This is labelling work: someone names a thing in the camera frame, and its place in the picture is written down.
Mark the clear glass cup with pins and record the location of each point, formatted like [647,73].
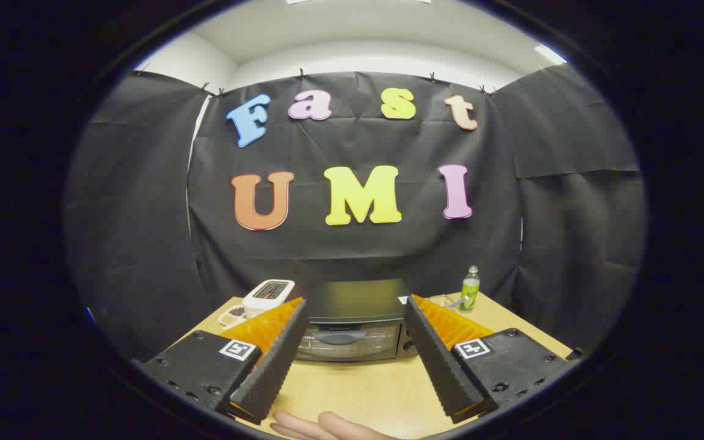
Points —
[440,300]

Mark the ceiling light panel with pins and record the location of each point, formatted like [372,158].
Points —
[550,54]

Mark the spoon in glass cup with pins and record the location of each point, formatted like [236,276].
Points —
[457,302]

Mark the green drink bottle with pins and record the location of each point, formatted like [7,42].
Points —
[469,290]

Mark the black toaster oven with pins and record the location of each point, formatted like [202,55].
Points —
[358,299]

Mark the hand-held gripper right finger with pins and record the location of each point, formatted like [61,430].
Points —
[440,360]

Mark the white pop-up toaster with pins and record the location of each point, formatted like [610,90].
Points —
[266,296]

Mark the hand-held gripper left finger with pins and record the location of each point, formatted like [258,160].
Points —
[275,360]

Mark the small white dish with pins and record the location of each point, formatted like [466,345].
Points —
[233,315]

